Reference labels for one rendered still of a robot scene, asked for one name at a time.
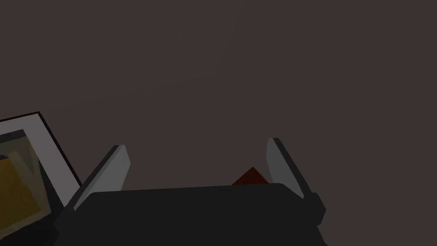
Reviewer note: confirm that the framed picture with yellow shape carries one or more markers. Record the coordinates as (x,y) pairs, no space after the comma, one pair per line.
(24,171)

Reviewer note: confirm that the dark red angular object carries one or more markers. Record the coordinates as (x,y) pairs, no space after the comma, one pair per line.
(251,177)

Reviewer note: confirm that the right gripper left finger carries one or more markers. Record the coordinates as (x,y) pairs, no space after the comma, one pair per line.
(110,172)

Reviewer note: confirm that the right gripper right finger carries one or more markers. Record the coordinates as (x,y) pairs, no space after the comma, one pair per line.
(284,166)

